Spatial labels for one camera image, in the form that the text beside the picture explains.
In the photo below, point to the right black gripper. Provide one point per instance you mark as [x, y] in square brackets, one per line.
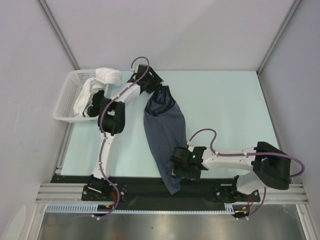
[192, 176]

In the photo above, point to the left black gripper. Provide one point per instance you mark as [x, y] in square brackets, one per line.
[156, 81]

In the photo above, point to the blue tank top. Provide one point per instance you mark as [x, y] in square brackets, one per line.
[165, 129]

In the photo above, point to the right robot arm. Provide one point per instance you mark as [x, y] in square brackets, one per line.
[265, 165]

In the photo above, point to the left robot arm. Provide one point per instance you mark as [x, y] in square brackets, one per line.
[111, 123]

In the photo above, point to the white tank top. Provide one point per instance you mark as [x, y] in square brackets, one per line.
[103, 78]

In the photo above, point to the black tank top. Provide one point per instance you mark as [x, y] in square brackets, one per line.
[93, 107]

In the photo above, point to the white plastic basket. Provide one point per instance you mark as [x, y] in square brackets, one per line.
[70, 91]

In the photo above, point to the slotted cable duct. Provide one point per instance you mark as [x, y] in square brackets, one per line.
[95, 208]

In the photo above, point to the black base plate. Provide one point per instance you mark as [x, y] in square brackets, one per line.
[151, 194]

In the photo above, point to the aluminium front rail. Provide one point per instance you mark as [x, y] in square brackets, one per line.
[72, 192]

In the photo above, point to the left aluminium frame post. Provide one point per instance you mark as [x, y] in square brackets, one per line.
[49, 16]

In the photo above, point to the aluminium frame post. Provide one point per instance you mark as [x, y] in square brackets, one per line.
[49, 16]
[279, 35]

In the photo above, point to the right aluminium frame post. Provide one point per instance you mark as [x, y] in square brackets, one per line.
[279, 35]

